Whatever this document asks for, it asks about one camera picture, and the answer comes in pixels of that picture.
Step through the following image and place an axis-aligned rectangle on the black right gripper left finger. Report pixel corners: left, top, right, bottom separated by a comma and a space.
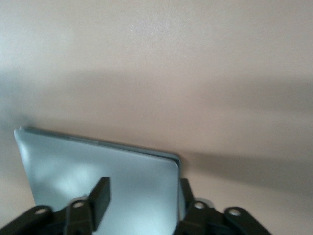
4, 176, 112, 235

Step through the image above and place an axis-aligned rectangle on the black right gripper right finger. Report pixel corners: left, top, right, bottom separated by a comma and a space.
176, 178, 271, 235

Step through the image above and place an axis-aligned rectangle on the grey laptop with black keyboard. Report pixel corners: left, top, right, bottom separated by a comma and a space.
14, 125, 182, 235

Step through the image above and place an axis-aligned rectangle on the brown table cover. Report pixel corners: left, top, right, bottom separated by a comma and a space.
0, 0, 313, 235

